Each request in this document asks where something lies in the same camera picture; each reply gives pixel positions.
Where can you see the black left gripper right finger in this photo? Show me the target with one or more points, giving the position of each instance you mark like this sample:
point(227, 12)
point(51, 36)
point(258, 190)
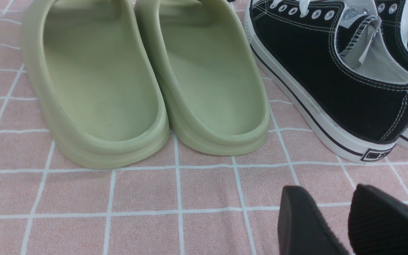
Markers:
point(377, 223)

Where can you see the green foam slide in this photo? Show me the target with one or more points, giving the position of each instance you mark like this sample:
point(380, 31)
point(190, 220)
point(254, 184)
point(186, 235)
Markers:
point(94, 82)
point(215, 97)

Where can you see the left green foam slide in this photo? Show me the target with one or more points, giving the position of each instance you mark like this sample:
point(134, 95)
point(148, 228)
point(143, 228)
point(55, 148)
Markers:
point(94, 82)

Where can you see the pink checkered tablecloth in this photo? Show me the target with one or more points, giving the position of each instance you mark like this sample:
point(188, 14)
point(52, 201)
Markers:
point(177, 201)

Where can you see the right green foam slide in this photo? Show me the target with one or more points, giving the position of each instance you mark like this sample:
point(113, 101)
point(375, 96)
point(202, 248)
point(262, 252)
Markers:
point(215, 97)

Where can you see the left black canvas sneaker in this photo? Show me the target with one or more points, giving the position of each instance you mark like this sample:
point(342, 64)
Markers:
point(330, 59)

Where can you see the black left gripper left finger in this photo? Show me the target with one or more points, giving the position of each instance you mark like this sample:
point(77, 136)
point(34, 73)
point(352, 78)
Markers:
point(301, 227)

